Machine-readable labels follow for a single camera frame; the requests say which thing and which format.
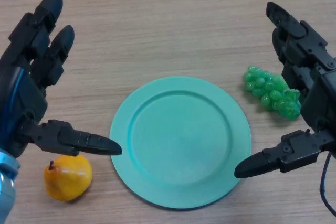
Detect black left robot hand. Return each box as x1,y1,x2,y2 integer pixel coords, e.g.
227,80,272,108
0,0,123,158

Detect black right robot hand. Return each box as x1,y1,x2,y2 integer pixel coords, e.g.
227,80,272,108
234,1,336,179

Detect yellow pear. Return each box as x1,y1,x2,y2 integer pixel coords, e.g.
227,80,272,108
44,154,93,202

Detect green round plate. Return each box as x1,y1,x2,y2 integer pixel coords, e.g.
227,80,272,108
109,76,253,211

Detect green plastic grape bunch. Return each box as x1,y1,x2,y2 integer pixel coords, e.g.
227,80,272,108
243,64,302,121

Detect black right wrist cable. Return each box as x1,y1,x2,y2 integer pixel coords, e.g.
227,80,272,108
319,151,336,216

